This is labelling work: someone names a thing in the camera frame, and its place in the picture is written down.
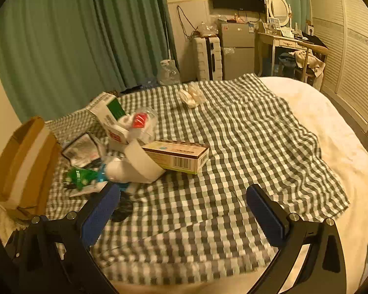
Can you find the white flexible strip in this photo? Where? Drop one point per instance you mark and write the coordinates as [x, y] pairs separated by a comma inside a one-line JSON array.
[[139, 162]]

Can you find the green snack packet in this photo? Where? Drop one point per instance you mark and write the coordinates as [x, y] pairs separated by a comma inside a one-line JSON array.
[[79, 176]]

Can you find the white frilly shower cap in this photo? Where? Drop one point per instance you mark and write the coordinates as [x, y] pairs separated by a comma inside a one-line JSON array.
[[191, 96]]

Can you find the green and white box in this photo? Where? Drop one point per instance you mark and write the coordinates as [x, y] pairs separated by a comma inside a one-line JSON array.
[[104, 110]]

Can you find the white figurine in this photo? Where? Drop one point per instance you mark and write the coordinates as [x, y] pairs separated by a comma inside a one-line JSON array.
[[116, 171]]

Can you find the wooden chair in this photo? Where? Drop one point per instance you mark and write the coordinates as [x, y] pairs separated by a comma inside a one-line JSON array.
[[317, 49]]

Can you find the white suitcase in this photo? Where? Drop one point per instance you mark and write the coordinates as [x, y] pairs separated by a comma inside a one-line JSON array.
[[205, 58]]

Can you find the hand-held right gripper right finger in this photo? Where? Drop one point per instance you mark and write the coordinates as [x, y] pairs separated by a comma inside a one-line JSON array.
[[265, 217]]

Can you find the white oval mirror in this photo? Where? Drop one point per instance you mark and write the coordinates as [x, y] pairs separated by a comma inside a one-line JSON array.
[[278, 7]]

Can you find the small red and white box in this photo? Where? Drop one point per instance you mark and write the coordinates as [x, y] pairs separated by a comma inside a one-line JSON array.
[[118, 134]]

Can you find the white louvered wardrobe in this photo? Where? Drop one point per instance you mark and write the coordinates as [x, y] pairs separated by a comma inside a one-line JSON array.
[[349, 52]]

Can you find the clear plastic bag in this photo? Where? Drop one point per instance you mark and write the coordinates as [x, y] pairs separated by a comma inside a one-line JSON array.
[[207, 29]]

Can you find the clear bag with red item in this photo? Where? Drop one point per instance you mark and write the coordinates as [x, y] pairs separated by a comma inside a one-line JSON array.
[[144, 122]]

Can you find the small silver fridge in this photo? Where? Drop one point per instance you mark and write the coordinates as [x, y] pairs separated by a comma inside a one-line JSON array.
[[237, 49]]

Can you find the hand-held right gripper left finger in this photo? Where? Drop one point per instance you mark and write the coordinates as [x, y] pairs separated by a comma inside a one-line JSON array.
[[99, 214]]

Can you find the black and white pouch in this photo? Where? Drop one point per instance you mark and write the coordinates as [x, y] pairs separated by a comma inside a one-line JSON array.
[[79, 151]]

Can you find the brown cardboard box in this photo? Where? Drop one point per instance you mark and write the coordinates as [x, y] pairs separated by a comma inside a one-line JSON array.
[[24, 165]]

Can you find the white dressing table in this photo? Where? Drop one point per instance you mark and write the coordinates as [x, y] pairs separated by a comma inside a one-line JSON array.
[[279, 41]]

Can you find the clear water bottle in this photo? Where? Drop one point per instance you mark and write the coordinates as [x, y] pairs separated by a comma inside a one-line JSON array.
[[169, 73]]

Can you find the green checkered cloth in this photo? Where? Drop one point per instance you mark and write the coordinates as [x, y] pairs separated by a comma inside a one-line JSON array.
[[233, 147]]

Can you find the blue plastic bag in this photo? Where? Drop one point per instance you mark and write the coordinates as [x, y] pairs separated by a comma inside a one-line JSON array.
[[149, 83]]

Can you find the brown and beige box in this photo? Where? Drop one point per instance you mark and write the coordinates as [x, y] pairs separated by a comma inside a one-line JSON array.
[[178, 156]]

